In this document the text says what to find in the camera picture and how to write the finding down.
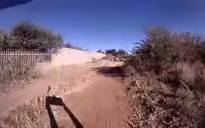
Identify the dark green trees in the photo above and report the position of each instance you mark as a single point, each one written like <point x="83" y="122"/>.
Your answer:
<point x="30" y="36"/>

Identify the pale sandy bank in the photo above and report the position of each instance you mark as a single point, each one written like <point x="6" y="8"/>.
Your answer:
<point x="70" y="56"/>

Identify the dry grass verge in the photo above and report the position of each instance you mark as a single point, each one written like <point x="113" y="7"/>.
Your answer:
<point x="10" y="78"/>

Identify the dry thorny bushes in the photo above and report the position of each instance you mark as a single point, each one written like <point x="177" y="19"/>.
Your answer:
<point x="170" y="66"/>

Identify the distant low bushes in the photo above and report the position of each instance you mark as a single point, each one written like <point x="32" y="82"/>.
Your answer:
<point x="111" y="51"/>

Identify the pale picket fence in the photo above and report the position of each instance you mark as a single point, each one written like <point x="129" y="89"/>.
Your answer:
<point x="16" y="58"/>

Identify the red dirt path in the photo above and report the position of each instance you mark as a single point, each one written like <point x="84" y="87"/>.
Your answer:
<point x="96" y="100"/>

